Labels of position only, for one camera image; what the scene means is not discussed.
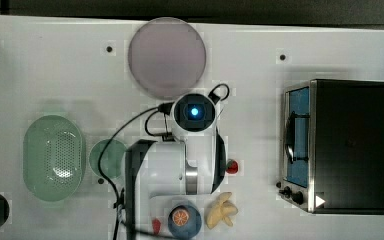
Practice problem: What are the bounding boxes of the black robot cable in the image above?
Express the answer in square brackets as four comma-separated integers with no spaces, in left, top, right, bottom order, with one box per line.
[97,83,231,240]

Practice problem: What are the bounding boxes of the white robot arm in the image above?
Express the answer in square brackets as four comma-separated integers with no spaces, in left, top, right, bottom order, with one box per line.
[124,93,227,240]

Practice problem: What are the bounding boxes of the green oval strainer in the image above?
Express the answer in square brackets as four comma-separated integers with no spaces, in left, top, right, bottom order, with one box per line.
[23,115,86,202]

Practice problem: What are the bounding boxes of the red plush strawberry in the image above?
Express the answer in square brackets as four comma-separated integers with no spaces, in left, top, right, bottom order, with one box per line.
[226,159,239,174]

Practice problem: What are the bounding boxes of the small red plush fruit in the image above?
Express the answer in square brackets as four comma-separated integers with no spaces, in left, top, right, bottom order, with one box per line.
[152,218,161,235]

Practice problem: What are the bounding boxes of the black toaster oven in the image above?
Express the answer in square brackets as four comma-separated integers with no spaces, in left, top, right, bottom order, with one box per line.
[276,79,384,215]

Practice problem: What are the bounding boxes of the blue bowl with orange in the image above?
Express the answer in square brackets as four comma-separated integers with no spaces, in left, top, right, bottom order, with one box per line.
[167,202,202,240]

